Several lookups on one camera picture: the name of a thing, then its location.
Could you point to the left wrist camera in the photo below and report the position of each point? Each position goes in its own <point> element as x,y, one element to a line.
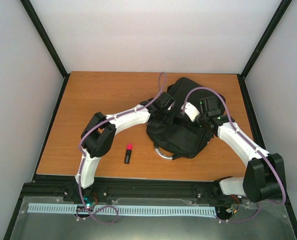
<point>164,101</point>

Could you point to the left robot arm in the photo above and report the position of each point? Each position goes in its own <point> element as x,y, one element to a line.
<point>97,138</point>

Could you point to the black aluminium frame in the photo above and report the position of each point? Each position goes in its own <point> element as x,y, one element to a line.
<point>50,186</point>

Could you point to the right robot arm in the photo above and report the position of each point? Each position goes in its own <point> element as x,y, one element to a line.
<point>263,178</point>

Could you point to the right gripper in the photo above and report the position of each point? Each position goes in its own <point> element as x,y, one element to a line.
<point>199,128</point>

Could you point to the black student bag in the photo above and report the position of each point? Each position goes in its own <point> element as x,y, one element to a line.
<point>183,138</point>

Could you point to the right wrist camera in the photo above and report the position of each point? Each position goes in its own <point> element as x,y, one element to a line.
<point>208,108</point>

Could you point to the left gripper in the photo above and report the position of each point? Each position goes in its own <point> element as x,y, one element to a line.
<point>170,121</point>

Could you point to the pink highlighter marker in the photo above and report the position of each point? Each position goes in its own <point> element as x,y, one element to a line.
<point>128,153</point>

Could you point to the light blue cable duct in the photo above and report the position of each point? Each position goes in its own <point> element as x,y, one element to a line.
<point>125,210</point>

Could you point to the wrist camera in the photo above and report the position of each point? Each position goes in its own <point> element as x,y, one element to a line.
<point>164,101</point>
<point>208,108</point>

